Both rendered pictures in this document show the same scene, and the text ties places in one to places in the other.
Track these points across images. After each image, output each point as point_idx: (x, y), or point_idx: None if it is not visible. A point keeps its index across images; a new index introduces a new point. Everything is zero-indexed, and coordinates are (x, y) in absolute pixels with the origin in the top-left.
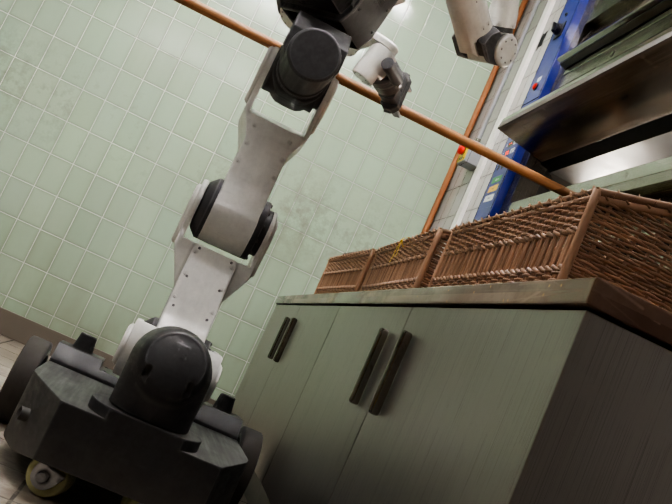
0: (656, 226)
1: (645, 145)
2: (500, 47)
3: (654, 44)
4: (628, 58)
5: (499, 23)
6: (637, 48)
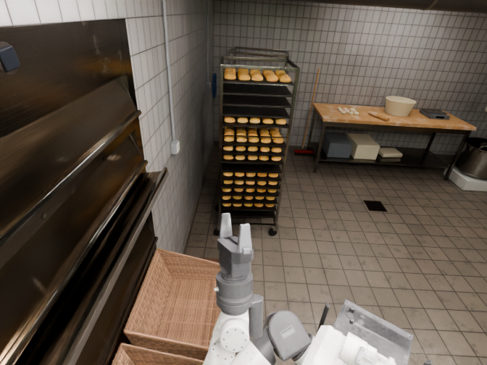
0: (93, 364)
1: None
2: None
3: (99, 314)
4: (78, 356)
5: None
6: (77, 344)
